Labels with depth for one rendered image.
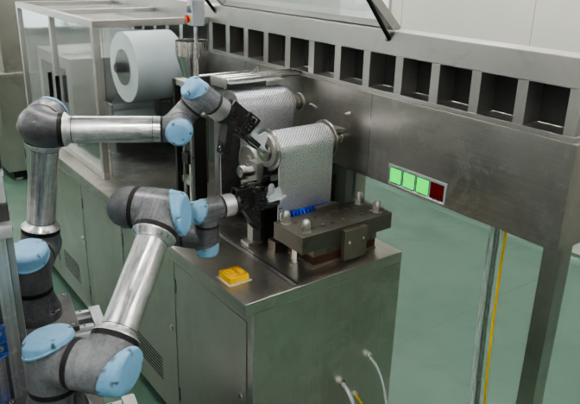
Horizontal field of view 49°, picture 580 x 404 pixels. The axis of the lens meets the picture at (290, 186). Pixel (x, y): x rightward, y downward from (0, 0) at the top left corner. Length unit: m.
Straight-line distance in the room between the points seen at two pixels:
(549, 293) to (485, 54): 0.75
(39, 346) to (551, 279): 1.44
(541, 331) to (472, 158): 0.60
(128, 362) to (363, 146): 1.17
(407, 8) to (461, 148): 3.38
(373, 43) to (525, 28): 2.52
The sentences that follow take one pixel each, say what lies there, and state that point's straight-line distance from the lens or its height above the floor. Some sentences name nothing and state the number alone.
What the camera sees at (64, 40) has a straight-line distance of 3.25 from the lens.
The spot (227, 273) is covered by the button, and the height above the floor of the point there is 0.92.
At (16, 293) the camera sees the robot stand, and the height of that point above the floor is 1.06.
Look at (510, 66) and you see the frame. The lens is 1.84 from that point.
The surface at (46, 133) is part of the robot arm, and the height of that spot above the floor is 1.40.
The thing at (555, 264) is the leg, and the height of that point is 1.02.
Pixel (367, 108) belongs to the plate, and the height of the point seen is 1.38.
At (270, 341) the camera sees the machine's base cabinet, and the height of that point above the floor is 0.74.
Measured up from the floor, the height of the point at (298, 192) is 1.10.
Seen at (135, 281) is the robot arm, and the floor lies 1.13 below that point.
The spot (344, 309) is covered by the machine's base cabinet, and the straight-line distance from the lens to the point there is 2.19.
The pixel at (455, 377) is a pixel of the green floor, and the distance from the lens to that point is 3.25.
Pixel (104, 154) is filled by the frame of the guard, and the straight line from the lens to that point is 2.94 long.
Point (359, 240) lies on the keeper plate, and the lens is 2.16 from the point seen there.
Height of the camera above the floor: 1.87
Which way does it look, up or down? 20 degrees down
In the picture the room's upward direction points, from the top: 2 degrees clockwise
